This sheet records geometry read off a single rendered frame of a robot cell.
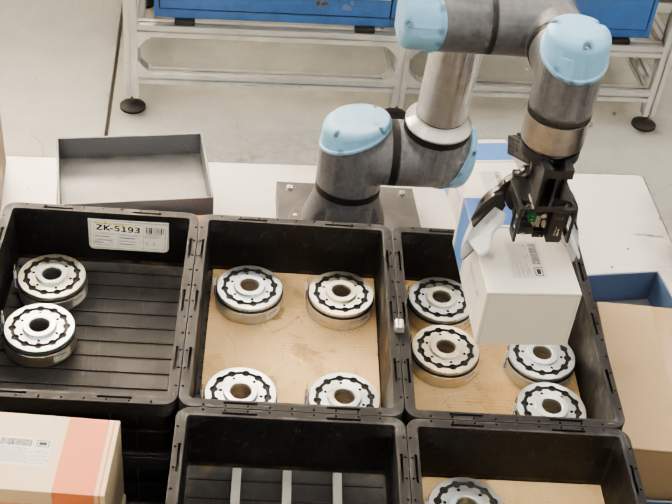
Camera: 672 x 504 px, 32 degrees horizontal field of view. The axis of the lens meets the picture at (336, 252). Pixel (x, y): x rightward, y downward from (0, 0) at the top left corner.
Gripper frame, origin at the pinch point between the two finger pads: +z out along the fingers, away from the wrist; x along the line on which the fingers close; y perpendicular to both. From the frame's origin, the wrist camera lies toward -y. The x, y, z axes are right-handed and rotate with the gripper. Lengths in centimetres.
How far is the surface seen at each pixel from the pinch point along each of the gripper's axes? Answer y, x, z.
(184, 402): 9.9, -42.7, 17.9
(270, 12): -196, -23, 77
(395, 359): 1.5, -13.8, 18.2
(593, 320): -8.1, 17.2, 19.4
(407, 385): 6.6, -12.8, 17.9
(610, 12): -196, 81, 72
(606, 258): -47, 35, 41
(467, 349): -7.0, -1.2, 24.8
